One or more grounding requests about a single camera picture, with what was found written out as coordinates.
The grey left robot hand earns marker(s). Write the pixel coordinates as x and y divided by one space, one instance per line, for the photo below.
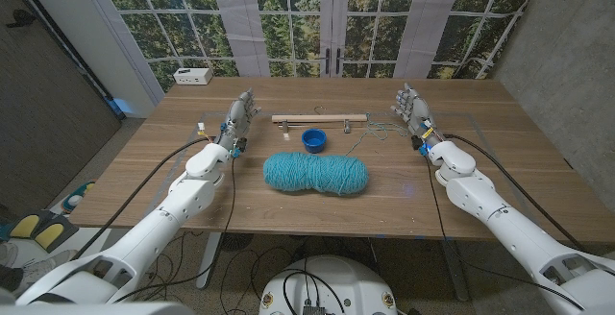
238 118

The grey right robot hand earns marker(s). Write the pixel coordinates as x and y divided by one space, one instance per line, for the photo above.
418 113

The wooden strip with metal clips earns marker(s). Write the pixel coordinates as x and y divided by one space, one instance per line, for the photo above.
317 118

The teal yarn skein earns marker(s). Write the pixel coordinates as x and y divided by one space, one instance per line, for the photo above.
314 173

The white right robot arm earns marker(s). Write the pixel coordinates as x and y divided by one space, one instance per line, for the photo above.
504 219

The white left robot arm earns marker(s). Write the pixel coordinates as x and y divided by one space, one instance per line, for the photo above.
158 219

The white power strip box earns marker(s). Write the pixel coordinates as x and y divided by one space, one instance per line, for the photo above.
192 76

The small blue bowl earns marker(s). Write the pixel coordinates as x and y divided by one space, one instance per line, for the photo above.
313 140

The printed window backdrop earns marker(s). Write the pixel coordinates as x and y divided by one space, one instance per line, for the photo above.
288 17

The white table leg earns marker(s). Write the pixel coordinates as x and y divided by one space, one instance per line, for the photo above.
209 257

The grey table leg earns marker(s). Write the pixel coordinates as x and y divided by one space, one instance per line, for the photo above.
455 272

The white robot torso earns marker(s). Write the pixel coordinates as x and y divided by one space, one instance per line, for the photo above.
327 286

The yellow and black pad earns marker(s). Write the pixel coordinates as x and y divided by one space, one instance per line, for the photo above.
25 226
50 234

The grey sneaker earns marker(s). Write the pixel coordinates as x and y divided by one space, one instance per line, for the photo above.
43 267

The small blue object by wall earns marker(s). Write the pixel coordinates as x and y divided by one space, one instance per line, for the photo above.
120 106

